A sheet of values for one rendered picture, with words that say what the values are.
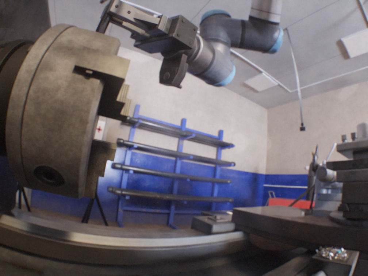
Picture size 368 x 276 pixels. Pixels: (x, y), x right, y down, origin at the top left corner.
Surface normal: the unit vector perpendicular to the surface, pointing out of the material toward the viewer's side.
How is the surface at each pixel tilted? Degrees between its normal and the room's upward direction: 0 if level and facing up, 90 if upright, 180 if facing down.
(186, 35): 108
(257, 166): 90
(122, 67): 79
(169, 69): 100
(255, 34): 131
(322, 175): 90
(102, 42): 60
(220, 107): 90
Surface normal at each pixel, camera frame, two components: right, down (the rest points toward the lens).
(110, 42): 0.47, -0.63
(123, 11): 0.71, 0.27
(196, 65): 0.33, 0.86
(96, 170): 0.41, 0.20
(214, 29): -0.16, -0.02
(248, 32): -0.14, 0.43
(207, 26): -0.55, -0.07
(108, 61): 0.50, -0.31
